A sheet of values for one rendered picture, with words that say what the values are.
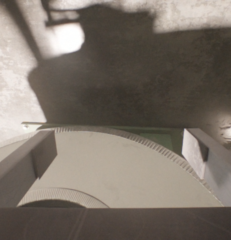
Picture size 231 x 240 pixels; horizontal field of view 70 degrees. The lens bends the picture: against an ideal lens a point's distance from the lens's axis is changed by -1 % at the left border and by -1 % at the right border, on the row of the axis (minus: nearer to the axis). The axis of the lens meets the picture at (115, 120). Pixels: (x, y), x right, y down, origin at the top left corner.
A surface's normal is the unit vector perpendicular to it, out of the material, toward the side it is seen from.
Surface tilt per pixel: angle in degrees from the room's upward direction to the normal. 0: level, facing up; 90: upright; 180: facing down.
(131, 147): 90
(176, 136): 0
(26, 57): 0
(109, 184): 90
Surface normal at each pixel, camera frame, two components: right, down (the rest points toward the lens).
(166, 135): -0.07, -0.76
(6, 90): -0.13, 0.65
